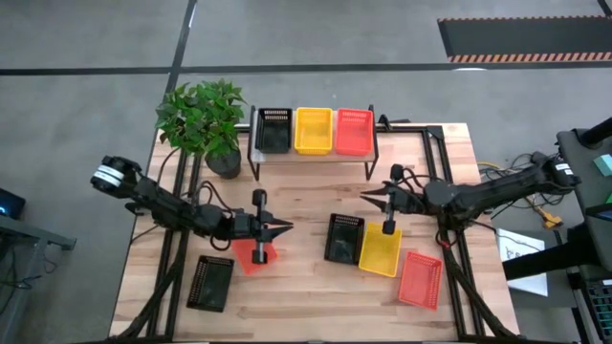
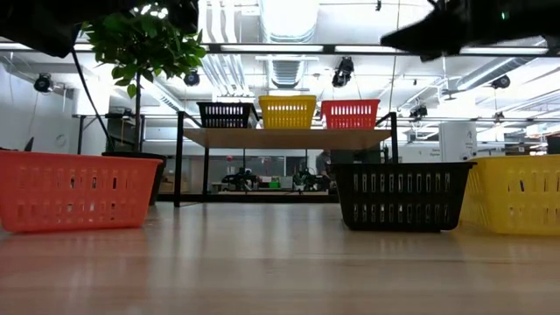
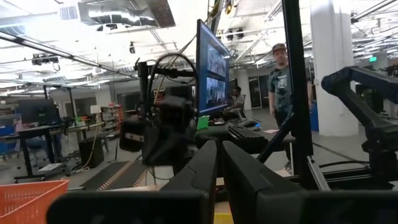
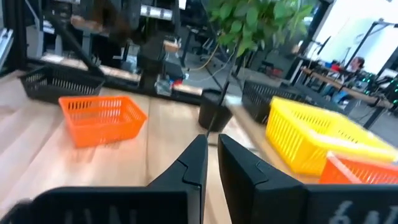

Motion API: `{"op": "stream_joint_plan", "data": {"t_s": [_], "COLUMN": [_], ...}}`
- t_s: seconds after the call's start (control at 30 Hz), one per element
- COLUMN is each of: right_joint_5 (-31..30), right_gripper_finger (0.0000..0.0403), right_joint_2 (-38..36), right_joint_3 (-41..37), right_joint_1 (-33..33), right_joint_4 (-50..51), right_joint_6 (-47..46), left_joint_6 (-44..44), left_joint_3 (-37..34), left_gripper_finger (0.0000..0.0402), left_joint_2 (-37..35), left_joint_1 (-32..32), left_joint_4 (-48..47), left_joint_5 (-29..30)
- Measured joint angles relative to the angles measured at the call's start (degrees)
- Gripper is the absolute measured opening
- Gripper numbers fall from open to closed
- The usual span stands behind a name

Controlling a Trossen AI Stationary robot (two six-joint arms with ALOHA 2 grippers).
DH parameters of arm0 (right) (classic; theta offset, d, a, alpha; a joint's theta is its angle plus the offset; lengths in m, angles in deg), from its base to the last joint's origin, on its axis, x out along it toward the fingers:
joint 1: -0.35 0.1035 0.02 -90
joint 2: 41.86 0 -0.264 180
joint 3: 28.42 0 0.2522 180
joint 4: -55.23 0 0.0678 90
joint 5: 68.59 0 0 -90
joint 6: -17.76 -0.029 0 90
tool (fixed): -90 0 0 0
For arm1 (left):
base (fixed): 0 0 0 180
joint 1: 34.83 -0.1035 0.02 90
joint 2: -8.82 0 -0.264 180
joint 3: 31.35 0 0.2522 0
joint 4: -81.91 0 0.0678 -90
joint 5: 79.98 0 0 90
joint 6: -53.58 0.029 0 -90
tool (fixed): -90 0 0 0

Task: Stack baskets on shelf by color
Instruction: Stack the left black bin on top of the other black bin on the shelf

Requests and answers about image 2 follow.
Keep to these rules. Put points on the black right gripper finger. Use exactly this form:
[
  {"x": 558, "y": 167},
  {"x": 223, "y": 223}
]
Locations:
[{"x": 415, "y": 37}]

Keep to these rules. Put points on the orange plastic slotted basket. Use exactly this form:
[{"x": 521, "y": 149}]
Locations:
[
  {"x": 44, "y": 197},
  {"x": 350, "y": 104}
]

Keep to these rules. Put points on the black plastic slotted basket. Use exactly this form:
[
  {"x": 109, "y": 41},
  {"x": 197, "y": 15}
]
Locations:
[
  {"x": 227, "y": 106},
  {"x": 394, "y": 197}
]

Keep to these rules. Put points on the yellow plastic slotted basket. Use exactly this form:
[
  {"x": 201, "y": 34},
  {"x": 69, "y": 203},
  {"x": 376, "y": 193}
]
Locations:
[
  {"x": 516, "y": 197},
  {"x": 286, "y": 101}
]

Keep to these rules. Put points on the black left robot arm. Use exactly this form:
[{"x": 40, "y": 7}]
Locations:
[{"x": 35, "y": 26}]

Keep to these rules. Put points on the green potted plant black pot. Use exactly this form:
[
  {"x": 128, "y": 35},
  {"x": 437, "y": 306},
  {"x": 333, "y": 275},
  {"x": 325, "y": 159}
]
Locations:
[{"x": 144, "y": 48}]

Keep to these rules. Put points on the grey ceiling pipe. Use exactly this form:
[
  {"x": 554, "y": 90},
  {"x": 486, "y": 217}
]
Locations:
[{"x": 503, "y": 67}]

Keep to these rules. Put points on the black hanging ceiling spotlight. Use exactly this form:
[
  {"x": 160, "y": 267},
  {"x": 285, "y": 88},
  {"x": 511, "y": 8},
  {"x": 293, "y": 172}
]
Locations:
[
  {"x": 191, "y": 79},
  {"x": 417, "y": 111},
  {"x": 343, "y": 72},
  {"x": 43, "y": 83},
  {"x": 501, "y": 81}
]

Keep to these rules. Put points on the white cylindrical machine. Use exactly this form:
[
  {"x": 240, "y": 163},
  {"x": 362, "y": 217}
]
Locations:
[{"x": 457, "y": 140}]

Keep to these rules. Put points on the person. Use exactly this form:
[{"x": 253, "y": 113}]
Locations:
[{"x": 324, "y": 164}]

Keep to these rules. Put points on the background robot station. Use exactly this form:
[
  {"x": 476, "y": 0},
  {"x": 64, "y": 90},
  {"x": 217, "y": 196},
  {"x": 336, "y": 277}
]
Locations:
[
  {"x": 240, "y": 179},
  {"x": 306, "y": 180}
]

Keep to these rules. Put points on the silver ceiling ventilation duct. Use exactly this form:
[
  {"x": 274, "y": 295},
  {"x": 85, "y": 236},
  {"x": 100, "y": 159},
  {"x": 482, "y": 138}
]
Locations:
[{"x": 286, "y": 72}]

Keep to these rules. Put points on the wooden shelf with black frame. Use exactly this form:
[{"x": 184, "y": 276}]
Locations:
[{"x": 284, "y": 137}]

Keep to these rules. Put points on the black aluminium extrusion frame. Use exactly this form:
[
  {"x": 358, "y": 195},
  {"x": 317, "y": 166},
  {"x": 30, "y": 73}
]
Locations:
[{"x": 262, "y": 198}]

